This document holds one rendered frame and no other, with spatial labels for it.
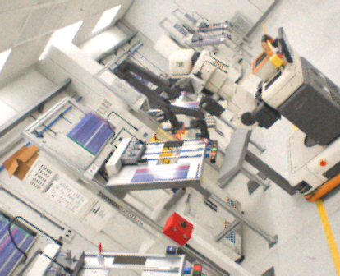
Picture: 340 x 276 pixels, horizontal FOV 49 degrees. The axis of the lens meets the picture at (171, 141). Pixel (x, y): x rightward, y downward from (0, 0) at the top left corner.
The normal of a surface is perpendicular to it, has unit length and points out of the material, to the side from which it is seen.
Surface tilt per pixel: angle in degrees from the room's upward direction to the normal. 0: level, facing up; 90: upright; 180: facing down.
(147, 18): 90
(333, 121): 90
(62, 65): 90
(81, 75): 90
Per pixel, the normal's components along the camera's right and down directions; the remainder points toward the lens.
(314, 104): -0.22, 0.50
